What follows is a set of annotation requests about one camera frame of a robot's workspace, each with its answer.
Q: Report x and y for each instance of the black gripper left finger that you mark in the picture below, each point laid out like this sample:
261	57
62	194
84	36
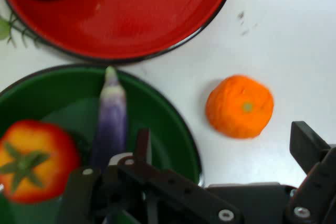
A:
168	184

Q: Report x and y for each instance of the red orange toy tomato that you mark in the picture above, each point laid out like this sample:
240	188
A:
36	161

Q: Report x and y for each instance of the purple toy eggplant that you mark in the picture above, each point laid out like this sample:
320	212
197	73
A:
111	127

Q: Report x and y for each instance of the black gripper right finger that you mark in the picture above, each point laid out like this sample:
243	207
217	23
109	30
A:
307	145

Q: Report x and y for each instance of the red round plate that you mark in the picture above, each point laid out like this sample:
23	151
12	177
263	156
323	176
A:
118	14

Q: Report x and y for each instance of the orange toy tangerine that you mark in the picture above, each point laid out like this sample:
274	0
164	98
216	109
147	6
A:
239	107

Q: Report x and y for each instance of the dark green round plate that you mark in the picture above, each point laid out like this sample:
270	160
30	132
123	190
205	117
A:
162	134

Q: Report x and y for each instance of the green toy grape bunch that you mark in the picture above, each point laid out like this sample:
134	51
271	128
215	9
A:
4	30

